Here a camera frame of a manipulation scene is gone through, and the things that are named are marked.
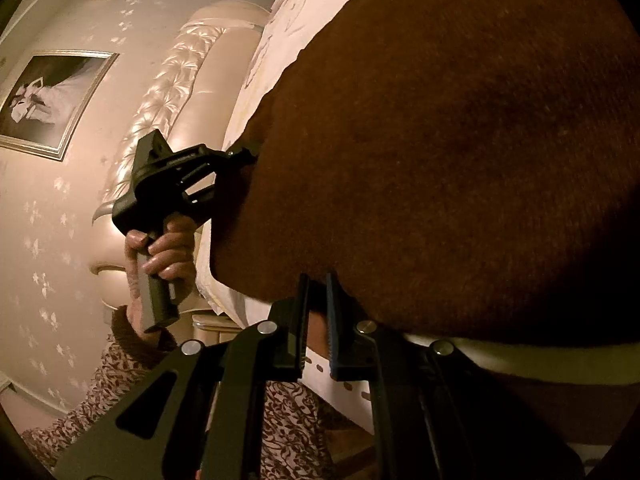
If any person's patterned clothing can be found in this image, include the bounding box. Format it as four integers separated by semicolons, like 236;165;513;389
260;380;336;480

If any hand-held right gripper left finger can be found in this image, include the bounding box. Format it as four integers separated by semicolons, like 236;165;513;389
52;272;313;480

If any person's left forearm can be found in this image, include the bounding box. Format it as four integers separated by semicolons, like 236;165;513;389
20;307;181;468

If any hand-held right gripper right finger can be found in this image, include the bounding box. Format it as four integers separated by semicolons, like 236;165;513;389
325;271;586;480

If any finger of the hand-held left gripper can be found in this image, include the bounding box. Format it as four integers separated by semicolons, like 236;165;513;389
200;143;261;167

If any cream tufted headboard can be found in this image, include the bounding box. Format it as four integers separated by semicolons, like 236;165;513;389
90;0;273;316

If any brown argyle knit sweater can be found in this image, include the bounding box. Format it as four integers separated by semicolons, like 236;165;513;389
207;0;640;376

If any person's left hand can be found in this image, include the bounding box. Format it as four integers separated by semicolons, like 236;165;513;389
124;216;198;312

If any gold framed wall picture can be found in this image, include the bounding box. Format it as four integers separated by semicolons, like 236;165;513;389
0;49;120;162

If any cream bedside table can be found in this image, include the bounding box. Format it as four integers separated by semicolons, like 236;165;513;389
192;310;251;346

